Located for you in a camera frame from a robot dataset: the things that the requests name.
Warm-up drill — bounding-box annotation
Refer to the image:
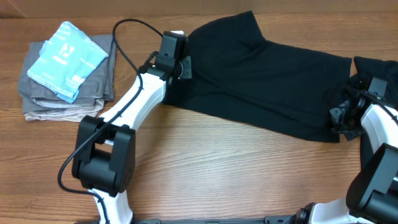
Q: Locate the black t-shirt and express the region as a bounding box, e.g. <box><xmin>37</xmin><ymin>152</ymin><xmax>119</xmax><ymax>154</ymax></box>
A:
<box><xmin>164</xmin><ymin>12</ymin><xmax>351</xmax><ymax>142</ymax></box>

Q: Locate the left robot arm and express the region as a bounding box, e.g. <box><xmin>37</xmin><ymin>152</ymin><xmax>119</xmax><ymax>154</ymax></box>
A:
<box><xmin>72</xmin><ymin>30</ymin><xmax>192</xmax><ymax>223</ymax></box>

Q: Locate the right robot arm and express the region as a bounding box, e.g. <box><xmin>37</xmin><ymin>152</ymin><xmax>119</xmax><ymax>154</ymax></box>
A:
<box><xmin>285</xmin><ymin>78</ymin><xmax>397</xmax><ymax>224</ymax></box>

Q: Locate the black clothes pile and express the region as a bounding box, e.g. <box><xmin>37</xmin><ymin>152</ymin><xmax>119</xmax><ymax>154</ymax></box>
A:
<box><xmin>345</xmin><ymin>56</ymin><xmax>397</xmax><ymax>167</ymax></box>

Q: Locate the grey folded garment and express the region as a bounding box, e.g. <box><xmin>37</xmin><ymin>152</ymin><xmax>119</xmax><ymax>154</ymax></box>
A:
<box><xmin>17</xmin><ymin>34</ymin><xmax>116</xmax><ymax>114</ymax></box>

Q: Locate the beige folded garment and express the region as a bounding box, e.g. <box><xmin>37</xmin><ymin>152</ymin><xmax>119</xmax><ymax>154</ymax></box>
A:
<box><xmin>22</xmin><ymin>99</ymin><xmax>104</xmax><ymax>123</ymax></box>

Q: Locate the light blue folded garment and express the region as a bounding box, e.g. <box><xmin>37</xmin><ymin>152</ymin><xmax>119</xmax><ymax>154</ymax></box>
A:
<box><xmin>27</xmin><ymin>21</ymin><xmax>109</xmax><ymax>103</ymax></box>

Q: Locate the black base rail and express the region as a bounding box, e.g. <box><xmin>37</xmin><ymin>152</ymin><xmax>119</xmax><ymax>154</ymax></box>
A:
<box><xmin>74</xmin><ymin>215</ymin><xmax>292</xmax><ymax>224</ymax></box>

